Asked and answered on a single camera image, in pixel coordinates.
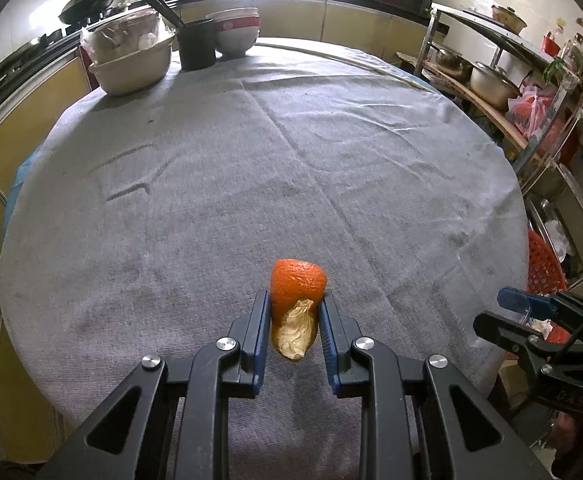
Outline steel pot on shelf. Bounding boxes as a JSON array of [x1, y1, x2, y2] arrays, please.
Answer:
[[469, 62, 520, 112]]

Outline red plastic basket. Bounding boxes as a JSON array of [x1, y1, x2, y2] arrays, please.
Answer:
[[527, 230, 570, 344]]

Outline orange peel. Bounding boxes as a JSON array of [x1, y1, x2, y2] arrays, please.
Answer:
[[270, 259, 327, 362]]

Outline grey tablecloth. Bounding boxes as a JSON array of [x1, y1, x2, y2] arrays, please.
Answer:
[[0, 44, 528, 479]]

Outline stacked red white bowls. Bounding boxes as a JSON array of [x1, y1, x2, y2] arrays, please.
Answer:
[[207, 8, 260, 58]]

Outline pink plastic bag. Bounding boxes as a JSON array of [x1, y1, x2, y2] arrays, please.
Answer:
[[505, 84, 556, 140]]

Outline black chopstick holder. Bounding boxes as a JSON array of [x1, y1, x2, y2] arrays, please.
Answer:
[[133, 0, 219, 73]]

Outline blue table underlay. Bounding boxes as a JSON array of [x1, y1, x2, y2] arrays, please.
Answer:
[[1, 144, 41, 240]]

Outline metal basin with lid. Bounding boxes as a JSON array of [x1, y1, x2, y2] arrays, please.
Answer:
[[80, 9, 176, 96]]

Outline metal kitchen shelf rack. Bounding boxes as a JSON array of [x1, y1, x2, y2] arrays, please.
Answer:
[[415, 3, 583, 291]]

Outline black wok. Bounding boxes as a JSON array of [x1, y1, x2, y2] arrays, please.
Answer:
[[58, 0, 114, 25]]

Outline person's right hand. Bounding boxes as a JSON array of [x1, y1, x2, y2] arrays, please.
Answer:
[[549, 412, 583, 454]]

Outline small steel pot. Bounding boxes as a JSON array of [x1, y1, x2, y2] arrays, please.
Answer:
[[433, 44, 474, 84]]

